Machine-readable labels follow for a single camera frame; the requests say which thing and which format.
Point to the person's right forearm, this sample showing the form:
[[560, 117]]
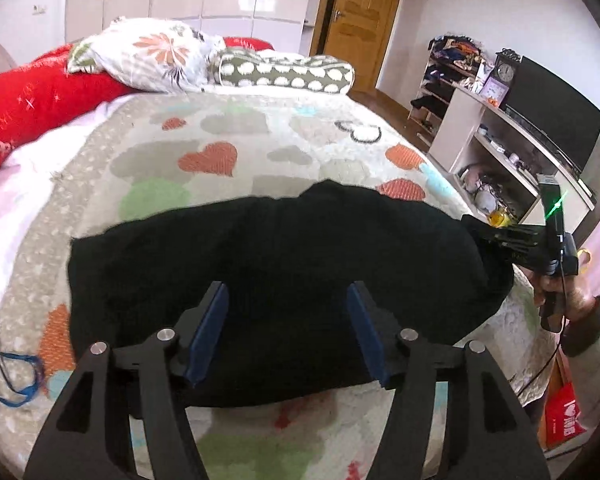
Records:
[[595, 360]]

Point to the person's right hand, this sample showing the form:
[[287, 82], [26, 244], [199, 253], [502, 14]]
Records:
[[577, 302]]

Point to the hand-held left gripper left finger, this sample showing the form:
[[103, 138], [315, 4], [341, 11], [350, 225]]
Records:
[[210, 335]]

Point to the wall socket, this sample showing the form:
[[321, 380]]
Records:
[[40, 9]]

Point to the red paper bag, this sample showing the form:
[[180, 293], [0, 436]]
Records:
[[562, 415]]

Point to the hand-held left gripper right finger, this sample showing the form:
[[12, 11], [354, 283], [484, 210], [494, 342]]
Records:
[[367, 335]]

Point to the heart pattern quilt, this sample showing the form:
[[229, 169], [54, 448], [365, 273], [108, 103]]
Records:
[[130, 125]]

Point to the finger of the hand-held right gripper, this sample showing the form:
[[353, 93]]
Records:
[[520, 245]]

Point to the dark table clock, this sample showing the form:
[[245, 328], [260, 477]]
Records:
[[506, 71]]

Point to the black television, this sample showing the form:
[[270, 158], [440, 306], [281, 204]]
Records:
[[555, 110]]

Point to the green white-patterned pillow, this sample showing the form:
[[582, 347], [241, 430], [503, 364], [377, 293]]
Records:
[[280, 72]]

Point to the wooden door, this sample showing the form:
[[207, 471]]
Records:
[[365, 25]]

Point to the black pants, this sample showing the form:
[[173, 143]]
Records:
[[280, 260]]

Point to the white bed sheet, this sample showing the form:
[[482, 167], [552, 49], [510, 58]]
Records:
[[10, 200]]

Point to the floral pillow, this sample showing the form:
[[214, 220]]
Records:
[[150, 50]]

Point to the yellow object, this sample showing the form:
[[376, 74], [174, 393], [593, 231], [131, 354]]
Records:
[[500, 217]]

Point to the clothes shelf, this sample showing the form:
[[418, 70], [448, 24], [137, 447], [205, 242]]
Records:
[[440, 90]]

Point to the beige television cabinet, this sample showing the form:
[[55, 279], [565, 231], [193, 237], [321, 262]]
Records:
[[455, 125]]

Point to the red blanket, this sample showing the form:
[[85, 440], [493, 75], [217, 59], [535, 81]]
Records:
[[30, 90]]

